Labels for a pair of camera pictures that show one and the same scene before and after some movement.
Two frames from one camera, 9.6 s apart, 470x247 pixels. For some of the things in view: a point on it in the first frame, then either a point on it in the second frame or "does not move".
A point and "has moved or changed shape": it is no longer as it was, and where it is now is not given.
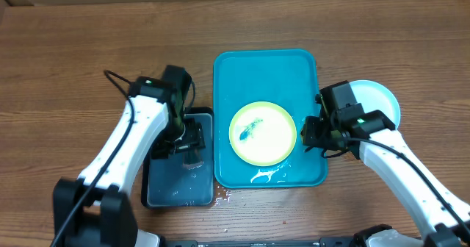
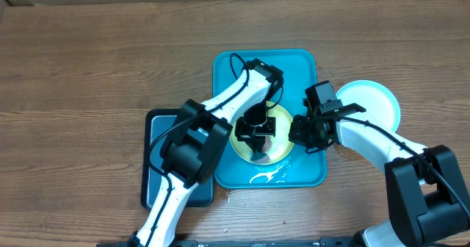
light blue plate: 373,96 does not move
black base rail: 322,242 does not move
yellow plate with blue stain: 262,134 does not move
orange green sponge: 192,159 has moved or changed shape
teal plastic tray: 287,77 does not move
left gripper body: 180,135 → 247,132
